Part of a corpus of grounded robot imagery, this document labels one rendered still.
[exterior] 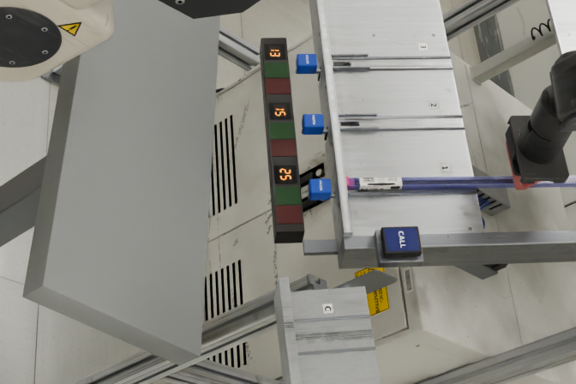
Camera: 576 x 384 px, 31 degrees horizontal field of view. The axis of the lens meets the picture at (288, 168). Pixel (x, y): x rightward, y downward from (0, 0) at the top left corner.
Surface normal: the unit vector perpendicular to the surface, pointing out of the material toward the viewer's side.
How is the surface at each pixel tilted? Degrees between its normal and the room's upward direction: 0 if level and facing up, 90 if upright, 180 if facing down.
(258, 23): 0
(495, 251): 90
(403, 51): 43
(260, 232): 90
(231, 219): 90
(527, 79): 90
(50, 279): 0
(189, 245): 0
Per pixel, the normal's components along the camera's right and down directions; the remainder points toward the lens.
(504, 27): -0.67, -0.34
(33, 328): 0.73, -0.40
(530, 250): 0.07, 0.85
